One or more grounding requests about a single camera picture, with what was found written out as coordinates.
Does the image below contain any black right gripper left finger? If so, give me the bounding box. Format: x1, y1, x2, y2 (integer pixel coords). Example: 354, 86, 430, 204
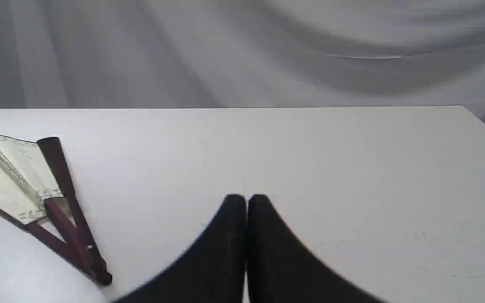
118, 194, 248, 303

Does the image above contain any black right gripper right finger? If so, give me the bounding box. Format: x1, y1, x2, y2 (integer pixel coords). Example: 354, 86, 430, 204
247, 194, 380, 303

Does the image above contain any cream paper folding fan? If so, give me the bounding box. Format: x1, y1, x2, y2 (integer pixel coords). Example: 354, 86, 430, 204
0, 136, 113, 286

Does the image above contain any grey backdrop curtain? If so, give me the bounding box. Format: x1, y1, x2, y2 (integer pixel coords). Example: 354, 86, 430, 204
0, 0, 485, 123

